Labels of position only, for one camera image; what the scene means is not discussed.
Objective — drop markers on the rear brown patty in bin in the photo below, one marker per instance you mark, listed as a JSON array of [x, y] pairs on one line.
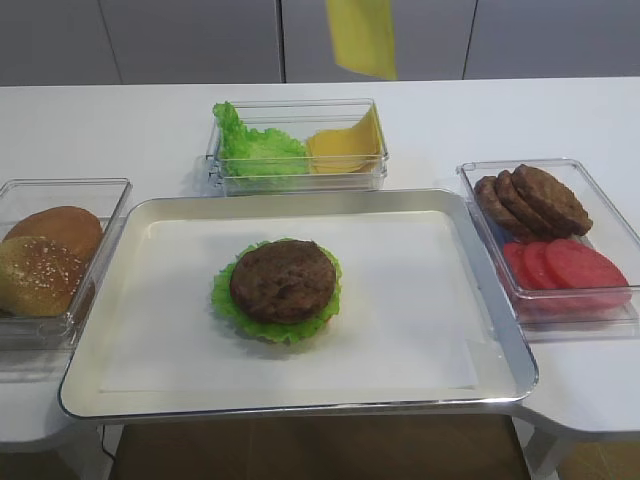
[[485, 191]]

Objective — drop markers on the clear bin patties and tomato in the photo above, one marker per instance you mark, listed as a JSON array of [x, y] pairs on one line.
[[566, 312]]

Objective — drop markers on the brown patty in bin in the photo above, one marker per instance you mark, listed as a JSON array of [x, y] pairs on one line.
[[552, 200], [511, 199], [485, 191]]

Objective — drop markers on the clear bin lettuce and cheese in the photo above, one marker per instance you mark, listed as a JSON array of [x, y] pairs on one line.
[[301, 119]]

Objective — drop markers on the front red tomato slice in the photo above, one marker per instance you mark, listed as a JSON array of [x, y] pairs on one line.
[[574, 265]]

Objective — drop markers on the clear bin with buns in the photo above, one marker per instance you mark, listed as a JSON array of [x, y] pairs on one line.
[[106, 198]]

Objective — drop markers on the green lettuce in bin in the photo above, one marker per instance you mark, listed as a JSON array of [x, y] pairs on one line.
[[252, 152]]

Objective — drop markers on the plain orange bun bottom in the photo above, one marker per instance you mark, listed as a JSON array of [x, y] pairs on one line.
[[75, 228]]

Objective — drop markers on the red tomato slice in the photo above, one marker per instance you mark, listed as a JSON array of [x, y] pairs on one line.
[[574, 265], [535, 267], [514, 256]]

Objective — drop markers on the brown patty on tray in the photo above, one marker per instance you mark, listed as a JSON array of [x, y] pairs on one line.
[[283, 282]]

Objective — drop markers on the yellow cheese slice stack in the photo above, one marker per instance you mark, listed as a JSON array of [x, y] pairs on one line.
[[347, 150]]

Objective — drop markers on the middle red tomato slice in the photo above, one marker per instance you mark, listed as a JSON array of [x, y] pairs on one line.
[[535, 267]]

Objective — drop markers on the rear red tomato slice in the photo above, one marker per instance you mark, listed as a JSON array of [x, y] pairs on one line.
[[514, 256]]

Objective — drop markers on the silver metal tray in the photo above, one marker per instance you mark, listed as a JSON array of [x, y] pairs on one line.
[[423, 319]]

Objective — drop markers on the green lettuce leaf under patty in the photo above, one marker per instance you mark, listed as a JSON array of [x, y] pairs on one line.
[[225, 307]]

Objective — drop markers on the front brown patty in bin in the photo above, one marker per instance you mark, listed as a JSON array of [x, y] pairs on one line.
[[552, 200]]

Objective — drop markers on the sesame bun top right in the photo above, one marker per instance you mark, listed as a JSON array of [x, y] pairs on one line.
[[38, 276]]

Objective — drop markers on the middle brown patty in bin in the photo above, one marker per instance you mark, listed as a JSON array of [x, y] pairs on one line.
[[511, 199]]

